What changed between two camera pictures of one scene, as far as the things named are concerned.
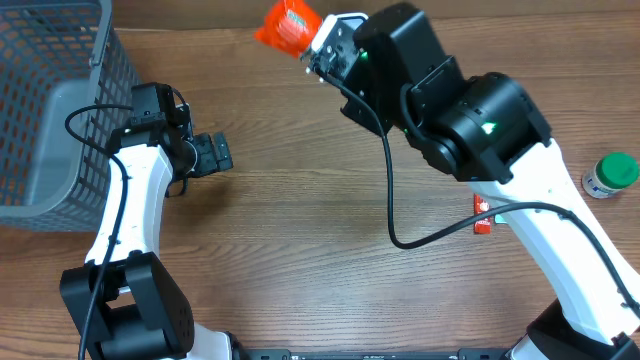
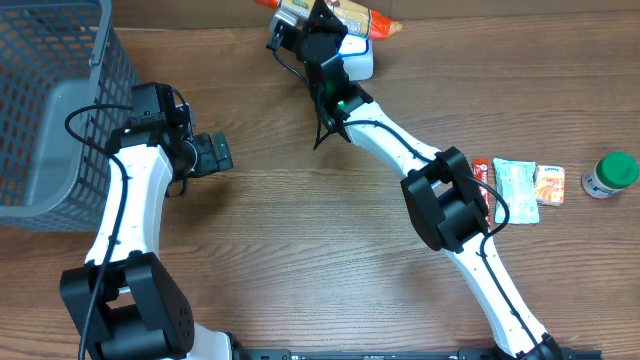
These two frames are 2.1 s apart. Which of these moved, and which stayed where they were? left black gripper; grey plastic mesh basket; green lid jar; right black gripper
Moved: right black gripper
Stayed: grey plastic mesh basket; left black gripper; green lid jar
